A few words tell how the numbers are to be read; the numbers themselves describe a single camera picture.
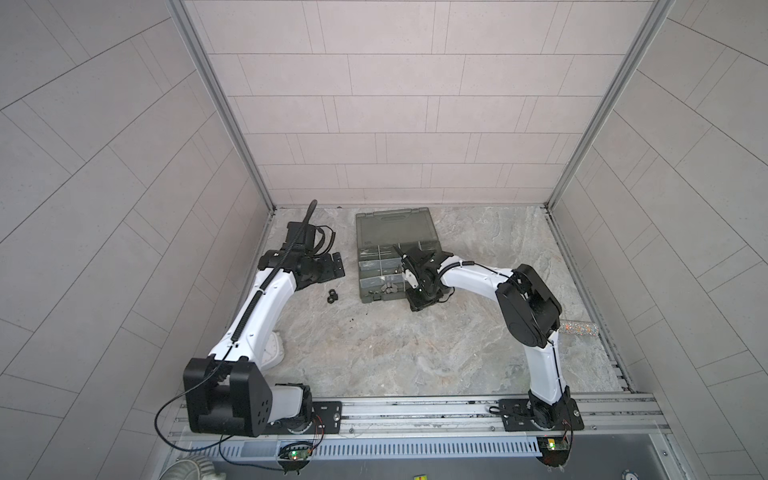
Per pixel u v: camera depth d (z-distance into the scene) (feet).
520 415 2.32
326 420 2.33
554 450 2.23
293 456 2.11
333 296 3.00
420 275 2.41
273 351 2.54
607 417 2.39
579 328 2.69
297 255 1.81
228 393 1.27
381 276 3.02
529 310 1.70
